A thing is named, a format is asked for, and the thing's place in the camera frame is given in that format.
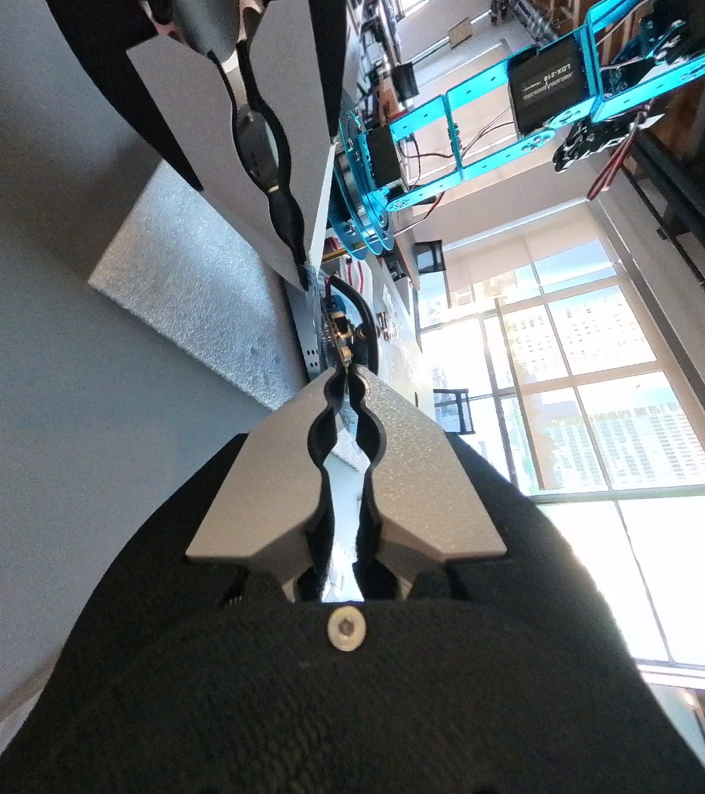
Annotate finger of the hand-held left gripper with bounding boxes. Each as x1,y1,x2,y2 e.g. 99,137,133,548
123,31,312,295
239,0,337,271

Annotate black metal base plate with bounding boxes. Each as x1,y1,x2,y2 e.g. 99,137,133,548
284,267,331,383

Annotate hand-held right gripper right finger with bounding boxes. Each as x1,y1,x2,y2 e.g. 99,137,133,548
353,364,508,603

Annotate red and white cables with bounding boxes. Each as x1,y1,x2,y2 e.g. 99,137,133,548
396,106,641,202

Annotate large office windows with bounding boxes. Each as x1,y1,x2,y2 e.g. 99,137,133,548
412,230,705,696

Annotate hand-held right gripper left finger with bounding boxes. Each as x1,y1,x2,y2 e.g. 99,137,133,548
186,366,343,605

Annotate black cable loop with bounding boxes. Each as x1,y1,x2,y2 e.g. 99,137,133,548
325,276,382,373

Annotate white foam sheet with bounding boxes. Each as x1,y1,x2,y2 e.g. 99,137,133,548
86,162,316,410

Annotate black office chair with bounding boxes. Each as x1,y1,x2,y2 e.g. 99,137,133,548
432,387,477,438

